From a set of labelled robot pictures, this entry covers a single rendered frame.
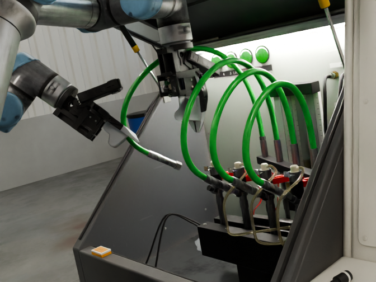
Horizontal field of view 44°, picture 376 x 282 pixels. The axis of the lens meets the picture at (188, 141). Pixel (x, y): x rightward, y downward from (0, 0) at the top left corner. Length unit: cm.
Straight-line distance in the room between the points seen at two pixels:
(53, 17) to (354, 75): 58
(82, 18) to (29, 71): 26
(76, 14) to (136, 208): 66
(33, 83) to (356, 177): 76
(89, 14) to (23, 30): 36
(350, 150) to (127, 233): 73
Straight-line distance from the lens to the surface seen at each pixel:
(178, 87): 104
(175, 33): 106
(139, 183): 140
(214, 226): 118
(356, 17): 96
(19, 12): 63
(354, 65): 95
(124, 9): 98
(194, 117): 108
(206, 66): 111
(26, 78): 118
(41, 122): 769
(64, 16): 94
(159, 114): 144
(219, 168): 93
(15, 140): 758
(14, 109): 104
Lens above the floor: 139
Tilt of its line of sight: 9 degrees down
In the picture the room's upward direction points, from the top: 10 degrees counter-clockwise
